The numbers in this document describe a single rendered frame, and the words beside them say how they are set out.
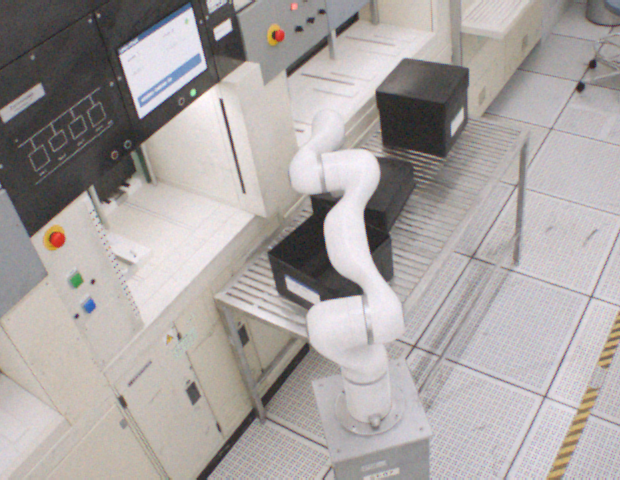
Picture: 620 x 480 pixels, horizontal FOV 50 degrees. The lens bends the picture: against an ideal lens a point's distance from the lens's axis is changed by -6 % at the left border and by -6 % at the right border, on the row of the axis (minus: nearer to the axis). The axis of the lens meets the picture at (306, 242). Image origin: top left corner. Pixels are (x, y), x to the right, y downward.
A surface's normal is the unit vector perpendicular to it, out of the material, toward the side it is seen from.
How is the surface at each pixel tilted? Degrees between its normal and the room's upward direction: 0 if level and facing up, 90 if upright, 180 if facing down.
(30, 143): 90
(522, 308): 0
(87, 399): 90
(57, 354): 90
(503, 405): 0
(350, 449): 0
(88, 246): 90
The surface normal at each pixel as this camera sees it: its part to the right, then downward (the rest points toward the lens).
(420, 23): -0.55, 0.62
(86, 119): 0.82, 0.29
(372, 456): 0.19, 0.64
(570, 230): -0.15, -0.73
